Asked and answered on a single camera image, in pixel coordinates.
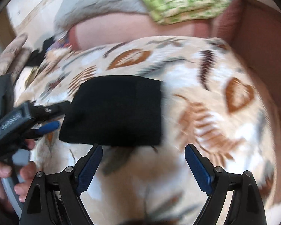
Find black pants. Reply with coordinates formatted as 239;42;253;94
59;75;162;148

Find person left hand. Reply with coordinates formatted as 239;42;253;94
0;138;38;203

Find black garment pile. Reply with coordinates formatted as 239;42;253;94
25;37;55;67

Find leaf pattern fleece blanket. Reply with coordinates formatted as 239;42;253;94
16;36;281;224

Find grey quilted blanket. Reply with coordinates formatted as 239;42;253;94
54;0;148;36

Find pink bed mattress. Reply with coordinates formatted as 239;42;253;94
68;0;242;50

